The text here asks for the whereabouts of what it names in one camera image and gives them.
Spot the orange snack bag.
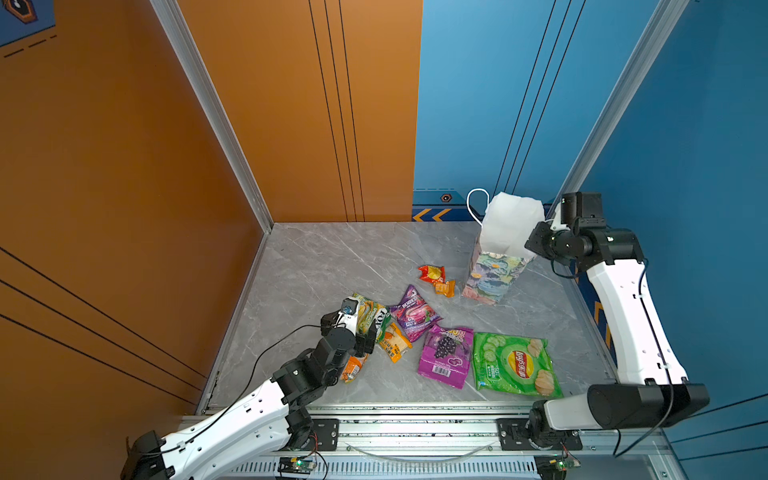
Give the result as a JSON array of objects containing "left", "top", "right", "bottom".
[{"left": 341, "top": 354, "right": 369, "bottom": 383}]

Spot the colourful white paper bag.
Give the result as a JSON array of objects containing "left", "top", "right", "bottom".
[{"left": 462, "top": 188, "right": 544, "bottom": 305}]

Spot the purple grape candy bag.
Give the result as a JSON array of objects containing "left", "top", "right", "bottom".
[{"left": 417, "top": 325, "right": 474, "bottom": 390}]

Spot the green Lays chips bag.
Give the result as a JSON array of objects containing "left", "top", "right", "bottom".
[{"left": 472, "top": 332, "right": 563, "bottom": 398}]

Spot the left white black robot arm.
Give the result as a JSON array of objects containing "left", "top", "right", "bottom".
[{"left": 120, "top": 307, "right": 383, "bottom": 479}]

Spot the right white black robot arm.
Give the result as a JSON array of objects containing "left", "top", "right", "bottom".
[{"left": 525, "top": 220, "right": 710, "bottom": 448}]

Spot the green yellow Fox's candy bag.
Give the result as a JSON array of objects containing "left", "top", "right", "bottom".
[{"left": 352, "top": 293, "right": 392, "bottom": 342}]

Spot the purple small snack bag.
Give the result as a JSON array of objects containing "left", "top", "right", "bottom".
[{"left": 389, "top": 285, "right": 442, "bottom": 343}]

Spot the small orange yellow snack pack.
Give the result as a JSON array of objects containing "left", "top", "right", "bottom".
[{"left": 378, "top": 321, "right": 413, "bottom": 364}]

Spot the small red snack pack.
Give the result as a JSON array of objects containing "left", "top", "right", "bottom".
[{"left": 418, "top": 265, "right": 446, "bottom": 284}]

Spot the small orange cracker pack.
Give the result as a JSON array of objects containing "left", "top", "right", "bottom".
[{"left": 433, "top": 280, "right": 456, "bottom": 298}]

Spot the left green circuit board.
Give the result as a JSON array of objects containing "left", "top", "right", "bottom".
[{"left": 276, "top": 457, "right": 319, "bottom": 479}]

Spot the green circuit board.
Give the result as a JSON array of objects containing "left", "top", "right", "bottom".
[
  {"left": 276, "top": 457, "right": 319, "bottom": 479},
  {"left": 534, "top": 456, "right": 581, "bottom": 480}
]

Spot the right green circuit board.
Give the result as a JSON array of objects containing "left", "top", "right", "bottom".
[{"left": 534, "top": 456, "right": 581, "bottom": 480}]

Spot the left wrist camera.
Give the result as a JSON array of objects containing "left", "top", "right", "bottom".
[{"left": 337, "top": 297, "right": 360, "bottom": 333}]

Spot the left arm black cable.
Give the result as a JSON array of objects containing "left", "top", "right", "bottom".
[{"left": 179, "top": 323, "right": 325, "bottom": 445}]

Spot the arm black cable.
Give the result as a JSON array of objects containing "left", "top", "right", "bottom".
[
  {"left": 611, "top": 257, "right": 676, "bottom": 458},
  {"left": 179, "top": 323, "right": 325, "bottom": 445}
]

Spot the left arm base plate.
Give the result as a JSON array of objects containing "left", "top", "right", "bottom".
[{"left": 286, "top": 418, "right": 340, "bottom": 452}]

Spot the aluminium rail frame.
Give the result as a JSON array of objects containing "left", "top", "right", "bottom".
[{"left": 220, "top": 404, "right": 684, "bottom": 479}]

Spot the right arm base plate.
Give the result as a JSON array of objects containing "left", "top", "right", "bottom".
[{"left": 496, "top": 418, "right": 583, "bottom": 451}]

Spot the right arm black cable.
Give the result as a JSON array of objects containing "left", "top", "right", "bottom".
[{"left": 611, "top": 257, "right": 676, "bottom": 458}]

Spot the right aluminium corner post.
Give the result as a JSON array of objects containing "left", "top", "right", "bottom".
[{"left": 547, "top": 0, "right": 690, "bottom": 219}]

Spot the aluminium corner post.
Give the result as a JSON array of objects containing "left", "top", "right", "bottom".
[
  {"left": 547, "top": 0, "right": 690, "bottom": 219},
  {"left": 149, "top": 0, "right": 274, "bottom": 235}
]

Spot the left aluminium corner post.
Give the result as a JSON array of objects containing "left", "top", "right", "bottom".
[{"left": 149, "top": 0, "right": 274, "bottom": 235}]

